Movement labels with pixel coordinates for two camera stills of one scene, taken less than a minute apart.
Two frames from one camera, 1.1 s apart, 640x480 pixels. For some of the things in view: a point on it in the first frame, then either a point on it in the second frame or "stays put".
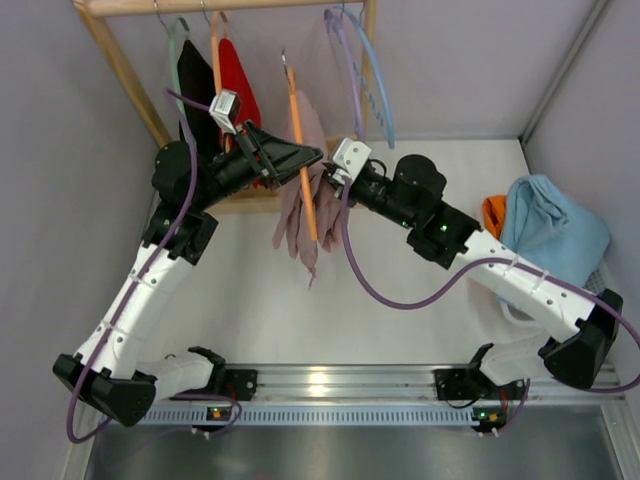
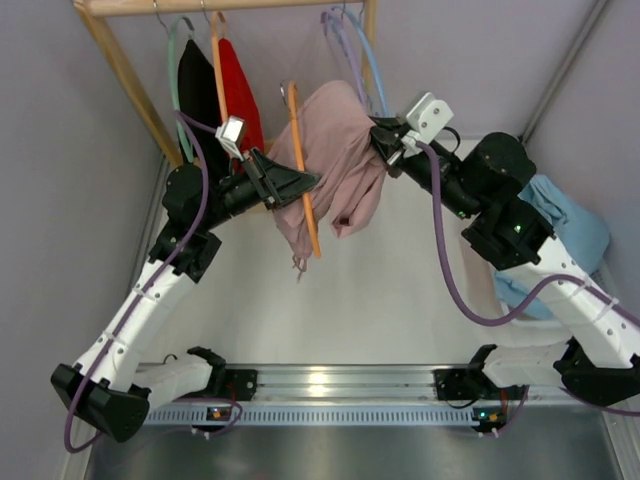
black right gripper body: x=351 y=188 → x=391 y=148
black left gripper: x=257 y=156 → x=262 y=181
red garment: x=234 y=80 stays put
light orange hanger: x=215 y=48 stays put
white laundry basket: x=488 y=318 stays put
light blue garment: x=548 y=227 stays put
